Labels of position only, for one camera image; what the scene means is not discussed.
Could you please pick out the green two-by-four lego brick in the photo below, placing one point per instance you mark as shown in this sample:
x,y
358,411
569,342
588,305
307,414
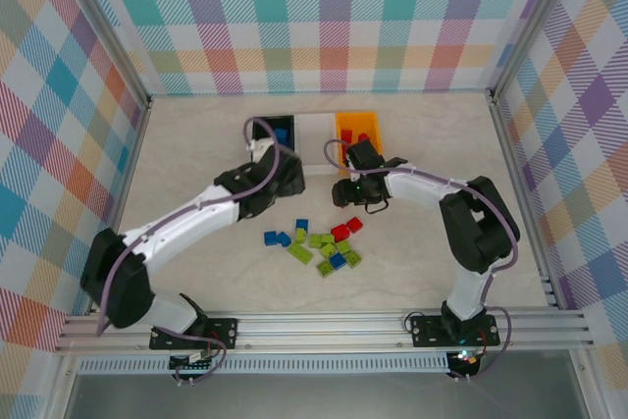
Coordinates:
x,y
300,252

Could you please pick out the white plastic bin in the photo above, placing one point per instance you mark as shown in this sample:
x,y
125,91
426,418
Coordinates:
x,y
316,144

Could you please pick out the aluminium side rail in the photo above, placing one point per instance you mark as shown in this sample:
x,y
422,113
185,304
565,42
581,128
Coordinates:
x,y
128,164
526,193

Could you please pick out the wide aluminium mounting rail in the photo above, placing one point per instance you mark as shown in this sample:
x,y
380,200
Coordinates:
x,y
319,330

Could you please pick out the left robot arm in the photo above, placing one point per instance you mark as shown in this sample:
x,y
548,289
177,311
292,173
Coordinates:
x,y
206,220

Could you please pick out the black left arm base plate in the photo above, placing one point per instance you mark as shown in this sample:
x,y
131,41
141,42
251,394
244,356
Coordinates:
x,y
221,333

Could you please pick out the grey metal sheet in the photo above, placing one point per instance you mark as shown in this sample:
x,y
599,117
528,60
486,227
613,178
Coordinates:
x,y
319,397

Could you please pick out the aluminium corner post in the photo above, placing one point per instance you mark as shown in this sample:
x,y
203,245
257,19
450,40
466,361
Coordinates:
x,y
535,21
106,21

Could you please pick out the black plastic bin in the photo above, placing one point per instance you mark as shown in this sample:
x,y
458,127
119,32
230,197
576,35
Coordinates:
x,y
260,129

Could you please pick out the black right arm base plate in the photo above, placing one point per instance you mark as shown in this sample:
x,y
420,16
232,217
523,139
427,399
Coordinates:
x,y
427,330

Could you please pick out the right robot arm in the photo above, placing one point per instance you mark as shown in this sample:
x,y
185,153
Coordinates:
x,y
412,191

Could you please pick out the orange plastic bin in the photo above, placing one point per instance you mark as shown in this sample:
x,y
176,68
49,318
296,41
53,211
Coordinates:
x,y
365,122

